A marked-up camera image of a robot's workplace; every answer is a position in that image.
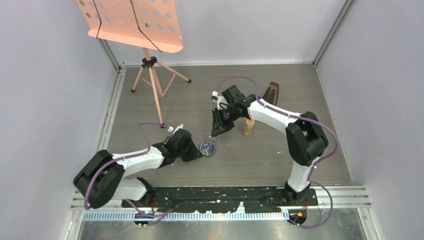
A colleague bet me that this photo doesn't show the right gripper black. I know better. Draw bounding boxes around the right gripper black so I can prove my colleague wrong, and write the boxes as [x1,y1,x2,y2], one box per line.
[211,105,239,138]

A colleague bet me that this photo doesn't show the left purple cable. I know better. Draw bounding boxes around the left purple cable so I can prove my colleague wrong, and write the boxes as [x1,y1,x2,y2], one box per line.
[83,122,176,228]

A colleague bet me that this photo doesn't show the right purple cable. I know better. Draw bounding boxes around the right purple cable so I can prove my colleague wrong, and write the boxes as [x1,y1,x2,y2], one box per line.
[216,75,341,230]

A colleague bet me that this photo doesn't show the aluminium rail frame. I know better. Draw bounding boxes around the aluminium rail frame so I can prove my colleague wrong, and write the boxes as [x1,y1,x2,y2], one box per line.
[93,66,127,154]

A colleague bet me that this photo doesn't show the purple cable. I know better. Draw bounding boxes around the purple cable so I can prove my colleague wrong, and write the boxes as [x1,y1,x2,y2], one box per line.
[216,75,341,230]
[83,122,176,228]

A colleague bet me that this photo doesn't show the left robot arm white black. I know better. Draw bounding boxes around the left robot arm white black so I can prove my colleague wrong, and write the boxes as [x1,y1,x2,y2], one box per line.
[73,128,202,210]

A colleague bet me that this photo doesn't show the blue round pill box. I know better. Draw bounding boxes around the blue round pill box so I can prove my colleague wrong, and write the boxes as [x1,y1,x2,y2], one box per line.
[199,133,219,157]

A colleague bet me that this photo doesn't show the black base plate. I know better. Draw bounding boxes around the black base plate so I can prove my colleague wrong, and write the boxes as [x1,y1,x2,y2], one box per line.
[121,186,318,214]

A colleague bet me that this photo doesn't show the brown wooden metronome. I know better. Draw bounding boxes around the brown wooden metronome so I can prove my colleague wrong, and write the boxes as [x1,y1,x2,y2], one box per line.
[261,81,280,106]

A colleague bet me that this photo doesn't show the pink music stand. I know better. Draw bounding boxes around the pink music stand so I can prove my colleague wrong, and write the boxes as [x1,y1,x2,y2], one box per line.
[76,0,191,127]

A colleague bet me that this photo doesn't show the clear pill bottle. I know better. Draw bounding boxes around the clear pill bottle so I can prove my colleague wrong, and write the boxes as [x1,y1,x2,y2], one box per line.
[243,119,255,136]

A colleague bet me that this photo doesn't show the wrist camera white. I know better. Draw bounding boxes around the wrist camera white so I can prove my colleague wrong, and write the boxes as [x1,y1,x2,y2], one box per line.
[211,91,228,110]
[167,124,184,134]

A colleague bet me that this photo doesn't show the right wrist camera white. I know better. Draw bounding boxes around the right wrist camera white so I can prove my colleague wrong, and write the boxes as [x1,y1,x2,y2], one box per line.
[211,91,228,110]

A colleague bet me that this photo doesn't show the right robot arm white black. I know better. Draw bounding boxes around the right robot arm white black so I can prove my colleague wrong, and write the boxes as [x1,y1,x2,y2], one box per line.
[211,85,329,205]

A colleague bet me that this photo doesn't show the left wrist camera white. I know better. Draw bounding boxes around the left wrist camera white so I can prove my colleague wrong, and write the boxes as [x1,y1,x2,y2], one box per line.
[167,124,184,134]

